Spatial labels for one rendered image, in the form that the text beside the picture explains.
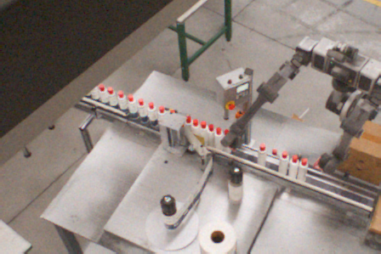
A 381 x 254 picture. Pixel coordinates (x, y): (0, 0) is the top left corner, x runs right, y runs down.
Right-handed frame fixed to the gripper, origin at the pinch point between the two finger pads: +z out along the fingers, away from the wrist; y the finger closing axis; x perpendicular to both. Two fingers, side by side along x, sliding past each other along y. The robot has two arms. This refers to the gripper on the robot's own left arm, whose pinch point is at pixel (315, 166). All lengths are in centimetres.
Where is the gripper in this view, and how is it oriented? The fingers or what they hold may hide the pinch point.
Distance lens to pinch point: 311.2
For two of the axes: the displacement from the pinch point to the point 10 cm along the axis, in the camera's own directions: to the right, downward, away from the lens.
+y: -4.3, 7.0, -5.7
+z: -5.8, 2.7, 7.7
